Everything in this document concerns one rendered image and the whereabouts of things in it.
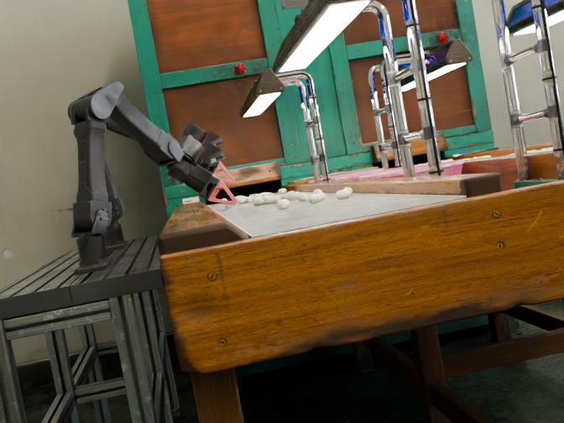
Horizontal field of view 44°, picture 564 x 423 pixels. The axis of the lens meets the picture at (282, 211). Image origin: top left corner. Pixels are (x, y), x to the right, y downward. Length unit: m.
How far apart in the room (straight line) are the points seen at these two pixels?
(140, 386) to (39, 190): 2.22
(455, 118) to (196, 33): 1.09
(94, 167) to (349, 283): 0.94
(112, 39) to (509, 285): 2.88
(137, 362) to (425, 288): 0.70
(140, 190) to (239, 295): 2.65
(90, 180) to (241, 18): 1.30
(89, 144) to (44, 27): 1.97
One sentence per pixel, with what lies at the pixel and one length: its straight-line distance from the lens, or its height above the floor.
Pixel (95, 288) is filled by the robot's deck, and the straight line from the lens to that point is 1.42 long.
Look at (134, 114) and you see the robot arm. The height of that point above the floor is 1.03.
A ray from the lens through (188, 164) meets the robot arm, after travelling 1.93.
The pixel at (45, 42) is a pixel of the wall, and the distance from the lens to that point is 3.64.
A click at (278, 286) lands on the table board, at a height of 0.67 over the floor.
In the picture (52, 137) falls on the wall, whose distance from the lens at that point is 3.57.
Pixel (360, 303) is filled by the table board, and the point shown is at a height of 0.63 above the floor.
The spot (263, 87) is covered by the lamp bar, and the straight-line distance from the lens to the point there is 1.96.
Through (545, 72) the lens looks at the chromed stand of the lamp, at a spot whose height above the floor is 0.91.
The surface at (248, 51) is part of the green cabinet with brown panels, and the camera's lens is 2.79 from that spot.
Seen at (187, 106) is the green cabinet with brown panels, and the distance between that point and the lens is 2.75.
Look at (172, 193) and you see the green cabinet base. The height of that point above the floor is 0.81.
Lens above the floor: 0.82
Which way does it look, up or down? 3 degrees down
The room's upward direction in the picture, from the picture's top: 10 degrees counter-clockwise
